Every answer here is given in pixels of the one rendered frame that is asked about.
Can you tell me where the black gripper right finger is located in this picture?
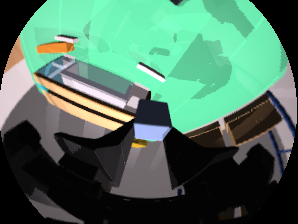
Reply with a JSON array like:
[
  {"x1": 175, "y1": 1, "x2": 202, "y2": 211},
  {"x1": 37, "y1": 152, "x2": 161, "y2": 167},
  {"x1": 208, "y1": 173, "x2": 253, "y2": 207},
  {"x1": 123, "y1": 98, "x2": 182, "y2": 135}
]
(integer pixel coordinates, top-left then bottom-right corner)
[{"x1": 162, "y1": 127, "x2": 239, "y2": 190}]

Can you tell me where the orange rectangular bar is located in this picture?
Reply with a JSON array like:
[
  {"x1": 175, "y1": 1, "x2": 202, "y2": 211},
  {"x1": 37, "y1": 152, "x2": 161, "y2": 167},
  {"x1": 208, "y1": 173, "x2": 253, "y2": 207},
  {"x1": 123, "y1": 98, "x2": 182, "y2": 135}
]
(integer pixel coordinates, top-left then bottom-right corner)
[{"x1": 36, "y1": 40, "x2": 74, "y2": 53}]

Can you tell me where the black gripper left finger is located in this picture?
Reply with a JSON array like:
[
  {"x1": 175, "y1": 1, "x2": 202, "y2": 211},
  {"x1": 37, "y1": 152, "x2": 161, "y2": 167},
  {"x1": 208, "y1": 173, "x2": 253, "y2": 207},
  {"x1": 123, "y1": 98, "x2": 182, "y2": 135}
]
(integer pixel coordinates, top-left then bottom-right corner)
[{"x1": 53, "y1": 119, "x2": 134, "y2": 188}]

